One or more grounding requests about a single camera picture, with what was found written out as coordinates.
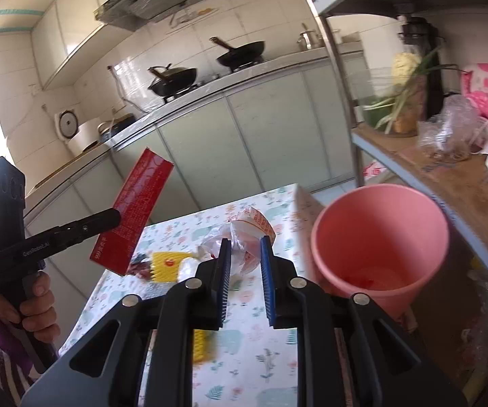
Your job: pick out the yellow snack packet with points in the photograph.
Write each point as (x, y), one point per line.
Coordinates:
(203, 347)
(170, 267)

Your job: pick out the tall black appliance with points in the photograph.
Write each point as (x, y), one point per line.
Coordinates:
(422, 34)

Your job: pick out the clear crumpled plastic bag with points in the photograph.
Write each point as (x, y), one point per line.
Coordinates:
(451, 127)

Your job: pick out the steel pot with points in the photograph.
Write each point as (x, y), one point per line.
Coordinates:
(309, 39)

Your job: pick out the white wall cabinet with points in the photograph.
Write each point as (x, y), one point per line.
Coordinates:
(70, 38)

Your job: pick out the pale green kitchen cabinet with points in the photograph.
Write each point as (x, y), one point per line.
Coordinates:
(269, 127)

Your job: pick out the dark blue cooking pot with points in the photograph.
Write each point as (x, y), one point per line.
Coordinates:
(119, 126)

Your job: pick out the small dark red wrapper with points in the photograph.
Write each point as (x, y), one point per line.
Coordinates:
(140, 268)

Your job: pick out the red cardboard box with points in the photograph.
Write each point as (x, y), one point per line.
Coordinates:
(138, 203)

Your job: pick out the black wok with lid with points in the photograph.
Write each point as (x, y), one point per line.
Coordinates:
(176, 78)

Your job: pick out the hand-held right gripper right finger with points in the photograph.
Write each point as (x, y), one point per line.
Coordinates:
(266, 284)

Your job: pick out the pink dotted cloth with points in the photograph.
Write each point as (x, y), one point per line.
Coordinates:
(487, 93)

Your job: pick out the floral bear printed tablecloth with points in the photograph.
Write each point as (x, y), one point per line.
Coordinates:
(176, 231)

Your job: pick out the pink plastic bucket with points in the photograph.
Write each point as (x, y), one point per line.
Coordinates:
(375, 229)

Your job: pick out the red and white packet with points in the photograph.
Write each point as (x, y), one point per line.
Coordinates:
(374, 173)

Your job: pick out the metal kitchen shelf rack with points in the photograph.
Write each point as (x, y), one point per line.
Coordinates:
(460, 195)

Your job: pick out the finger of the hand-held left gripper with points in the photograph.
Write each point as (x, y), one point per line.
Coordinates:
(87, 225)

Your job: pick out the black frying pan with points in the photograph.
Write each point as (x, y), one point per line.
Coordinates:
(244, 53)

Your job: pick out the white rice cooker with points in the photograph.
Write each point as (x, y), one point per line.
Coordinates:
(82, 135)

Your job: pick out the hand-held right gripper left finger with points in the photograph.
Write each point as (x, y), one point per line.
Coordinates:
(226, 282)

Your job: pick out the clear red-printed plastic wrapper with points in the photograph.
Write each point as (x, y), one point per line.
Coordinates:
(248, 229)

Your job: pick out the person's left hand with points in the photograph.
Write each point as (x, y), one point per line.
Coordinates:
(36, 318)

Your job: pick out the cauliflower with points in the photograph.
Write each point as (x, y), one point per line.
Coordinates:
(406, 65)

